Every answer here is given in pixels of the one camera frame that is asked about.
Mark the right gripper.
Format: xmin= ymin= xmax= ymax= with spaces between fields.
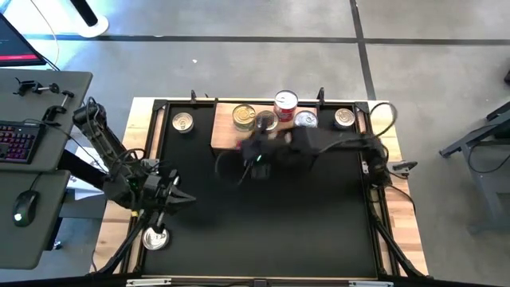
xmin=241 ymin=117 xmax=298 ymax=180

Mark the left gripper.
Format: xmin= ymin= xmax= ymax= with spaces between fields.
xmin=141 ymin=171 xmax=197 ymax=234

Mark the pink label seafood can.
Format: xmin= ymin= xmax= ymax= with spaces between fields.
xmin=171 ymin=112 xmax=195 ymax=133
xmin=254 ymin=109 xmax=280 ymax=135
xmin=333 ymin=108 xmax=356 ymax=130

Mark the green-blue label tuna can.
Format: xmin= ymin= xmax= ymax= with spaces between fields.
xmin=293 ymin=109 xmax=320 ymax=129

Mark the silver-lid seafood can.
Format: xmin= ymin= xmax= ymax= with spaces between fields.
xmin=142 ymin=225 xmax=171 ymax=252

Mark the wooden shelf with black legs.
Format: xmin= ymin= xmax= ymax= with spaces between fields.
xmin=210 ymin=101 xmax=322 ymax=165

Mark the black desk leg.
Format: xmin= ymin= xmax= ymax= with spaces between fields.
xmin=57 ymin=147 xmax=113 ymax=193

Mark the black table mat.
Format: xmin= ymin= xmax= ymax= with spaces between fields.
xmin=142 ymin=102 xmax=379 ymax=279

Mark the grey desk panel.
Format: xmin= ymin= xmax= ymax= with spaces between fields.
xmin=0 ymin=68 xmax=93 ymax=173
xmin=0 ymin=170 xmax=72 ymax=271

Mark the black computer mouse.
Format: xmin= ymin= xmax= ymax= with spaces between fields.
xmin=10 ymin=190 xmax=40 ymax=229

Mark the black desk clamp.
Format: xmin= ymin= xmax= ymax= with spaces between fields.
xmin=12 ymin=77 xmax=61 ymax=97
xmin=41 ymin=90 xmax=75 ymax=123

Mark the backlit black keyboard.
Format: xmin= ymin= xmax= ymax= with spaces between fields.
xmin=0 ymin=120 xmax=46 ymax=165

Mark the white round stand base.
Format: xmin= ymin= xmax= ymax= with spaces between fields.
xmin=63 ymin=0 xmax=110 ymax=39

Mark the black stand pole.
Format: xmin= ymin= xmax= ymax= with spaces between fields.
xmin=69 ymin=0 xmax=99 ymax=28

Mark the dark screen with red bar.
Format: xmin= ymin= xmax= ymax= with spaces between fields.
xmin=0 ymin=13 xmax=46 ymax=67

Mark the grey metal stand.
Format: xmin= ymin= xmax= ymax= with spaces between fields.
xmin=437 ymin=99 xmax=510 ymax=234

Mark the silver metal bracket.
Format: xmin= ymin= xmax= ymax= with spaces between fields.
xmin=348 ymin=280 xmax=394 ymax=287
xmin=125 ymin=278 xmax=172 ymax=287

